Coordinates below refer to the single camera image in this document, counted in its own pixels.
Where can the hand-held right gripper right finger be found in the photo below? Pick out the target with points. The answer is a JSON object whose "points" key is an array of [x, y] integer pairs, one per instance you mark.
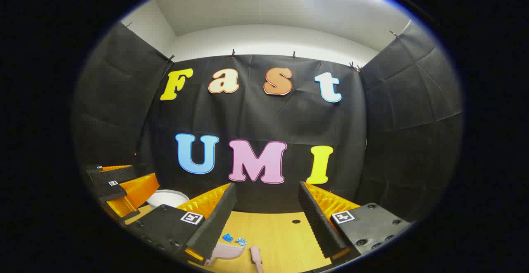
{"points": [[316, 219]]}

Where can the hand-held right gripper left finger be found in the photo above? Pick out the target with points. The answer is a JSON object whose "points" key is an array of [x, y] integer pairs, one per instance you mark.
{"points": [[219, 219]]}

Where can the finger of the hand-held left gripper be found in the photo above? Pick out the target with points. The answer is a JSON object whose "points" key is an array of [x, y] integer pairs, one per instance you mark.
{"points": [[109, 191], [115, 176]]}

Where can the blue paper trash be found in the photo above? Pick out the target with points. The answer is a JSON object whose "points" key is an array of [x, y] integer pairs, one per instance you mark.
{"points": [[241, 241], [227, 238]]}

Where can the pale pink dustpan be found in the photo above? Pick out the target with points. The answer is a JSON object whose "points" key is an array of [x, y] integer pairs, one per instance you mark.
{"points": [[226, 251]]}

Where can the pale pink small broom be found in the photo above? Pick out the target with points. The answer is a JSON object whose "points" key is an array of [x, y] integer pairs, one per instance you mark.
{"points": [[256, 256]]}

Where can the yellow wooden desktop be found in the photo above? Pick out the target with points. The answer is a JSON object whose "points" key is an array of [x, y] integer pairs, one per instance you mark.
{"points": [[272, 231]]}

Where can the black backdrop cloth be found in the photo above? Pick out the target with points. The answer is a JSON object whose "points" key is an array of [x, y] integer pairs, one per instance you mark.
{"points": [[256, 116]]}

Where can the row of black clips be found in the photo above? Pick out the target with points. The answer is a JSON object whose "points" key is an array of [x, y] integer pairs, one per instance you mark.
{"points": [[233, 53]]}

